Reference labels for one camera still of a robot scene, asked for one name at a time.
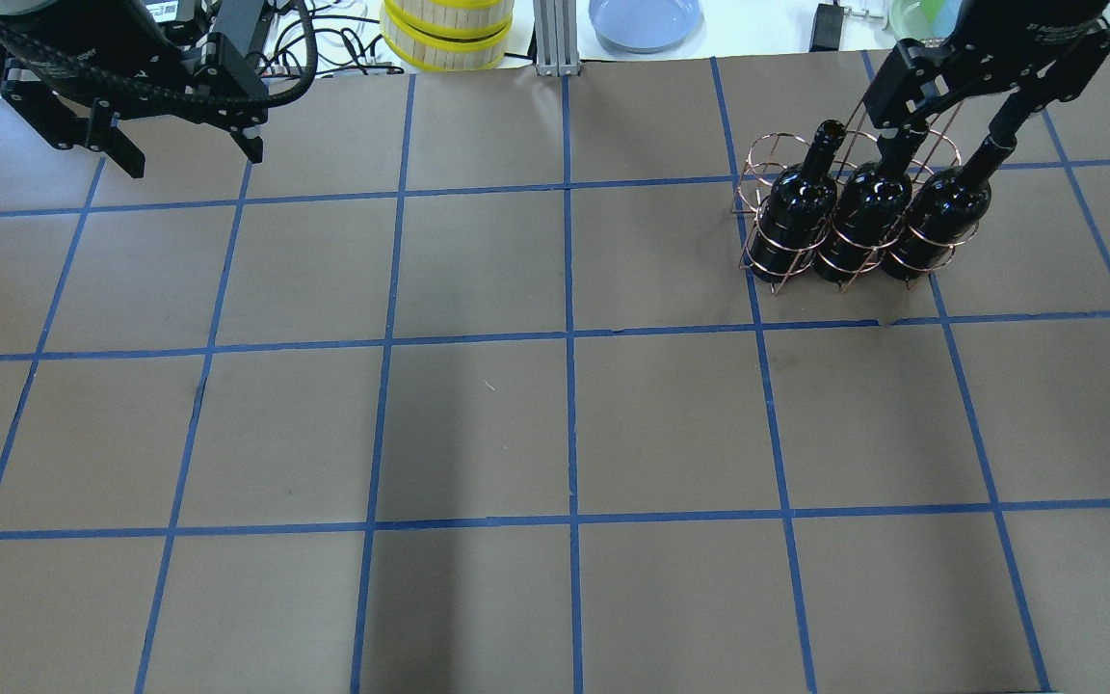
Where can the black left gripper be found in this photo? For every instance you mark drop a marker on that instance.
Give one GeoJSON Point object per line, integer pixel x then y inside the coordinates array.
{"type": "Point", "coordinates": [73, 60]}

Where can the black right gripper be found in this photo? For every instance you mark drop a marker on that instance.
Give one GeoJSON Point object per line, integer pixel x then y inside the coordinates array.
{"type": "Point", "coordinates": [1046, 29]}

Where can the dark glass wine bottle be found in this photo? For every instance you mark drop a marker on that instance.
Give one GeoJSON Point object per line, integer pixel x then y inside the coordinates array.
{"type": "Point", "coordinates": [863, 221]}

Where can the dark bottle in basket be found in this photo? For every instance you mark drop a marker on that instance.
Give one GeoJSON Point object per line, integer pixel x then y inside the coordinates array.
{"type": "Point", "coordinates": [945, 211]}
{"type": "Point", "coordinates": [792, 218]}

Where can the green bowl with blocks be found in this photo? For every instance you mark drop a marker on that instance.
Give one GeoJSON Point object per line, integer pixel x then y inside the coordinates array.
{"type": "Point", "coordinates": [928, 21]}

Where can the black power adapter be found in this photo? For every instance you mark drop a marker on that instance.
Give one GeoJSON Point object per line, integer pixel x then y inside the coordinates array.
{"type": "Point", "coordinates": [828, 25]}

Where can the yellow bamboo steamer stack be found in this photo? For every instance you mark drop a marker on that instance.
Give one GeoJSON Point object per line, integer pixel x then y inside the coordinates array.
{"type": "Point", "coordinates": [447, 36]}

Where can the blue plate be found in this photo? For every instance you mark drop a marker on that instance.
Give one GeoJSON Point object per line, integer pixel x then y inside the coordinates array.
{"type": "Point", "coordinates": [644, 27]}

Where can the copper wire wine basket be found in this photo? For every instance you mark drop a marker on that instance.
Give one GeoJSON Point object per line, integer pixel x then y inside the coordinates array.
{"type": "Point", "coordinates": [905, 214]}

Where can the aluminium frame post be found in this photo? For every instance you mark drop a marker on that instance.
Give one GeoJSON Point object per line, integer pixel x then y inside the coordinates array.
{"type": "Point", "coordinates": [555, 32]}

